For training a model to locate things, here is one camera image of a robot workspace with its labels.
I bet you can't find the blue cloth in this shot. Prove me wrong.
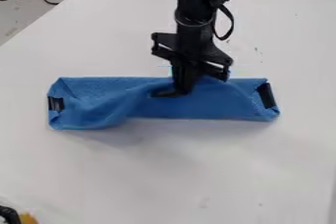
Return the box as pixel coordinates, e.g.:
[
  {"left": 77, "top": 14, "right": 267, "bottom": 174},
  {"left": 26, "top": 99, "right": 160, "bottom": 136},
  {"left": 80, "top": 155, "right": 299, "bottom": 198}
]
[{"left": 45, "top": 76, "right": 283, "bottom": 131}]

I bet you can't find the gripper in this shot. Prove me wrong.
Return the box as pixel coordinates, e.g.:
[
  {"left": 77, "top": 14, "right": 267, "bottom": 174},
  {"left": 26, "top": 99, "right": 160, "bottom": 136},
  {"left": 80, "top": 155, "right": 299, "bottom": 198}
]
[{"left": 149, "top": 21, "right": 236, "bottom": 98}]

